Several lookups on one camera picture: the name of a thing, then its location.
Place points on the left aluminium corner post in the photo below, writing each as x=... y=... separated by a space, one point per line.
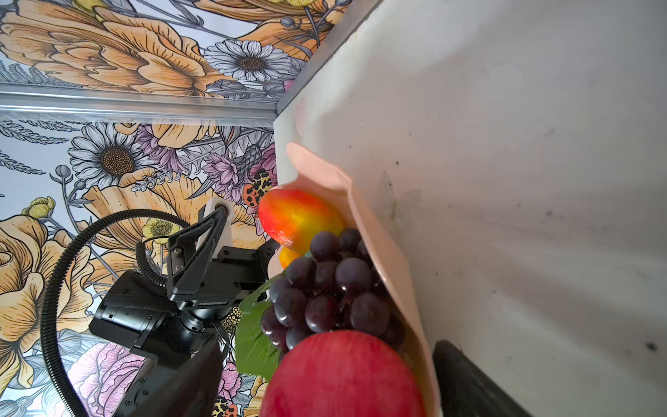
x=74 y=105

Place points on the red apple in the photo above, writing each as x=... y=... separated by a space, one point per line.
x=343 y=373

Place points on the small orange fruit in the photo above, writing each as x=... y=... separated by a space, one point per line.
x=287 y=256

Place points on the red yellow peach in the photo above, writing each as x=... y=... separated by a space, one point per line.
x=293 y=217

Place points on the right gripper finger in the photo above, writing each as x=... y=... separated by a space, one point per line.
x=465 y=390

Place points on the dark purple grape bunch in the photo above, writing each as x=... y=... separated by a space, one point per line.
x=334 y=287

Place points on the pink scalloped fruit plate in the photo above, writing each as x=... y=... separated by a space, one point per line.
x=334 y=187

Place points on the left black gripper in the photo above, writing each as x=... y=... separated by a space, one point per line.
x=167 y=319

